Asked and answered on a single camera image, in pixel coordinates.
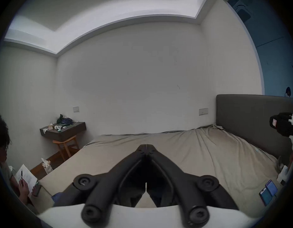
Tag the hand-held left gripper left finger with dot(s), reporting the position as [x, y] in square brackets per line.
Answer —
[108, 182]

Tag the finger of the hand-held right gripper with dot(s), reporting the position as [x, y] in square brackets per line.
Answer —
[283, 125]

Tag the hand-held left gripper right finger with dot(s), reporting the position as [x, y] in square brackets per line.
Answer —
[184, 184]

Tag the bed with beige sheet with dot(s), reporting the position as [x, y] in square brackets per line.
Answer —
[208, 151]

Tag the grey padded headboard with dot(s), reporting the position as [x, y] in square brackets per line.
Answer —
[244, 113]

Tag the white plastic device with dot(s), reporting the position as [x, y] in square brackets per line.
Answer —
[284, 174]

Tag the wooden stool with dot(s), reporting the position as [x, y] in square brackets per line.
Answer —
[65, 146]

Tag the smartphone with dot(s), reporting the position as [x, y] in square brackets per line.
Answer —
[265, 197]
[272, 187]

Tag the dark wall shelf with clutter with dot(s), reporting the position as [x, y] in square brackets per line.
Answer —
[65, 128]

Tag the white wall socket plate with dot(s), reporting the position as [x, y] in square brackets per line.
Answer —
[76, 109]
[203, 111]

